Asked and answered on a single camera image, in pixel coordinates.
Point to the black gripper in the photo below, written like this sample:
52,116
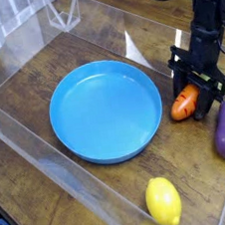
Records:
199,61

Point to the orange toy carrot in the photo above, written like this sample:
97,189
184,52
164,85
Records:
185,104

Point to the blue round plate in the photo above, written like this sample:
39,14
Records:
105,111

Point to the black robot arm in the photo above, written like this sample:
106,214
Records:
209,13

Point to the yellow toy lemon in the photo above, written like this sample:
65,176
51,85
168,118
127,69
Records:
163,201

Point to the clear acrylic enclosure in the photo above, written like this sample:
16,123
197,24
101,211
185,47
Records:
43,183

